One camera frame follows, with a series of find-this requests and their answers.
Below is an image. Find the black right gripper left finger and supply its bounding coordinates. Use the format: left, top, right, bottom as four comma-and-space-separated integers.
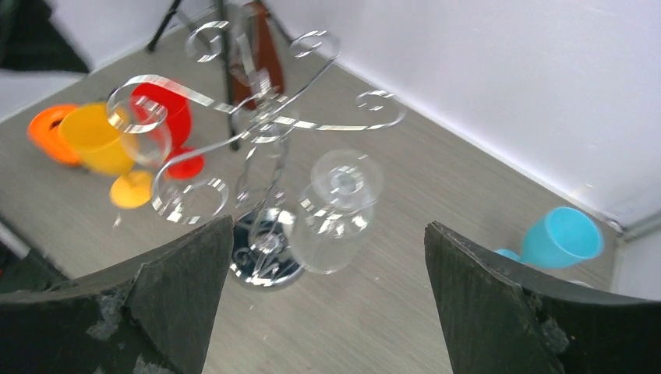
1, 216, 233, 373

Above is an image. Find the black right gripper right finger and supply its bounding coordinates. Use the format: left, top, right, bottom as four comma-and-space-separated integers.
424, 221, 660, 374

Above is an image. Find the blue wine glass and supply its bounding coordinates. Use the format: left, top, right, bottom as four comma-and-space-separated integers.
496, 206, 604, 269

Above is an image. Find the chrome wine glass rack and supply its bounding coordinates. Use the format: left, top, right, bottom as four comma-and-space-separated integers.
106, 30, 407, 288

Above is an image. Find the yellow wine glass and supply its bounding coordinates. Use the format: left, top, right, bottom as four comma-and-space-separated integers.
58, 101, 153, 210

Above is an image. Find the clear ribbed wine glass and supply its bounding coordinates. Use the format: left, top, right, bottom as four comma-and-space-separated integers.
289, 149, 384, 274

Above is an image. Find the red wine glass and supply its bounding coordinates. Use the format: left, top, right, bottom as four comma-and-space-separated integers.
132, 83, 204, 180

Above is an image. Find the orange curved toy tube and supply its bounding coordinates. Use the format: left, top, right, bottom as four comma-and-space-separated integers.
27, 104, 82, 167

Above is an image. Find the brown wooden metronome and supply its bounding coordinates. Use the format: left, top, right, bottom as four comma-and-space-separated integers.
227, 1, 285, 104

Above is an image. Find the black music stand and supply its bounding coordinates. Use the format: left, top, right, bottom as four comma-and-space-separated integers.
146, 0, 295, 152

